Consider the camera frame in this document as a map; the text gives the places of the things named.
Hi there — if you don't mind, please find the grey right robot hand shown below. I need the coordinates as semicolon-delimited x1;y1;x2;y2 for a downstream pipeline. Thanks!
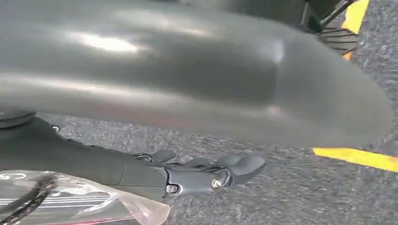
0;0;394;203

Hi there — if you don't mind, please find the black robot foot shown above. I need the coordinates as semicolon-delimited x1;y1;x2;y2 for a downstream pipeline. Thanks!
300;0;358;57

